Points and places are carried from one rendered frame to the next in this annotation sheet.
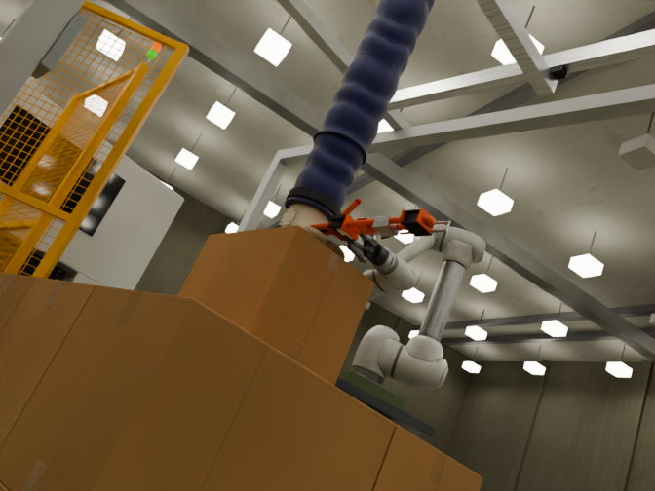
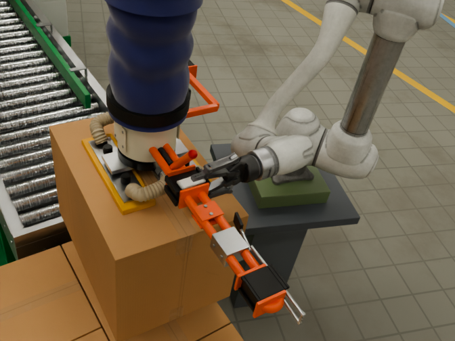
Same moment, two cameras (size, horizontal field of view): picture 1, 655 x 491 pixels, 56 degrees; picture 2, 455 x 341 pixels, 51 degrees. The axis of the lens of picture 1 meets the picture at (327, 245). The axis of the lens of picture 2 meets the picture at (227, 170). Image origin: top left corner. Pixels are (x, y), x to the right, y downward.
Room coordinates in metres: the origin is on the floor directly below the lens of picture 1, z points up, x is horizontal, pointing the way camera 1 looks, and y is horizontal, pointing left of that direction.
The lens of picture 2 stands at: (1.14, -0.08, 2.06)
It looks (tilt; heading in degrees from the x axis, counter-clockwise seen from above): 41 degrees down; 357
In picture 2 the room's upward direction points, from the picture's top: 11 degrees clockwise
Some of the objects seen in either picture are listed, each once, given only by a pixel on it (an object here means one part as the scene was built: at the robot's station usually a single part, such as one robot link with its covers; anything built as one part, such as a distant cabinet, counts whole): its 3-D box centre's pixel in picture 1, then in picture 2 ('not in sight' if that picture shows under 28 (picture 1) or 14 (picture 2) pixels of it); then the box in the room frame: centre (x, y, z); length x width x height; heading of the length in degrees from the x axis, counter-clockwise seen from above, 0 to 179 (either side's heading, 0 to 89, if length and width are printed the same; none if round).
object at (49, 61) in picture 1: (57, 47); not in sight; (2.51, 1.50, 1.62); 0.20 x 0.05 x 0.30; 38
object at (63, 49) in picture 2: not in sight; (75, 72); (3.61, 0.78, 0.50); 2.31 x 0.05 x 0.19; 38
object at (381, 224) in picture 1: (386, 226); (229, 246); (1.88, -0.15, 1.20); 0.07 x 0.07 x 0.04; 35
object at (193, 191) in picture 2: (344, 228); (187, 186); (2.05, -0.03, 1.20); 0.10 x 0.08 x 0.06; 125
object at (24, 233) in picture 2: not in sight; (102, 210); (2.49, 0.32, 0.58); 0.70 x 0.03 x 0.06; 128
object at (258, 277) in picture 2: (416, 221); (259, 289); (1.76, -0.23, 1.20); 0.08 x 0.07 x 0.05; 35
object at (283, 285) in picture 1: (266, 303); (141, 213); (2.24, 0.12, 0.87); 0.60 x 0.40 x 0.40; 35
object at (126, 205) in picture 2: not in sight; (116, 166); (2.20, 0.19, 1.09); 0.34 x 0.10 x 0.05; 35
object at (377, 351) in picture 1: (378, 351); (297, 136); (2.66, -0.40, 0.98); 0.18 x 0.16 x 0.22; 72
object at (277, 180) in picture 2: (363, 379); (284, 159); (2.68, -0.38, 0.84); 0.22 x 0.18 x 0.06; 24
